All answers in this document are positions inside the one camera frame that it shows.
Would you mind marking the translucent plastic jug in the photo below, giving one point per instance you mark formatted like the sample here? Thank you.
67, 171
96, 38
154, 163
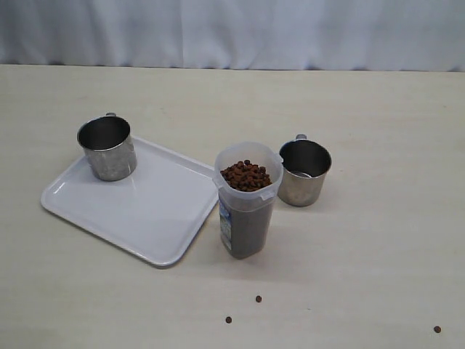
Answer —
247, 176

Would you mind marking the white plastic tray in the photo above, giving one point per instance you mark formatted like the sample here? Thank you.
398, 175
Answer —
154, 214

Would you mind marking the white backdrop curtain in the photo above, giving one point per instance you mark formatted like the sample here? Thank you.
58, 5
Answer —
264, 35

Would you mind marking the steel mug with kibble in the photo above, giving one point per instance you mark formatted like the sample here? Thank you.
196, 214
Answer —
305, 165
108, 147

